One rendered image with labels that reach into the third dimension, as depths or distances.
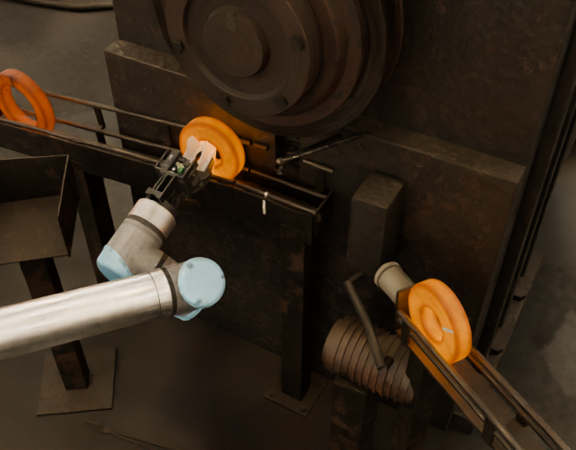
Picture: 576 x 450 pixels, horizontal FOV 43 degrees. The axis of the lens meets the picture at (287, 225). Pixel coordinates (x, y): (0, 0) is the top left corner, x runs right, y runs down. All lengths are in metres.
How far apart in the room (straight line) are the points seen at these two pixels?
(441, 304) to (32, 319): 0.68
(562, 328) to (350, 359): 0.98
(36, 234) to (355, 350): 0.74
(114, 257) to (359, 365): 0.53
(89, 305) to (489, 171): 0.76
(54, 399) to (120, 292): 0.90
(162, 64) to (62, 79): 1.69
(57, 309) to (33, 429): 0.89
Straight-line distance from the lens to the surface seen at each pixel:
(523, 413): 1.31
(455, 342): 1.30
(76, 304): 1.29
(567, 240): 2.63
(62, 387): 2.18
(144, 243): 1.45
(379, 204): 1.42
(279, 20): 1.19
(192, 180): 1.55
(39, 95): 1.91
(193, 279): 1.32
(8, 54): 3.61
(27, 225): 1.75
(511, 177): 1.42
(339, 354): 1.54
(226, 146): 1.57
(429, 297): 1.32
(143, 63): 1.70
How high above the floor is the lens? 1.75
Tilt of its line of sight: 44 degrees down
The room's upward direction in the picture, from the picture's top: straight up
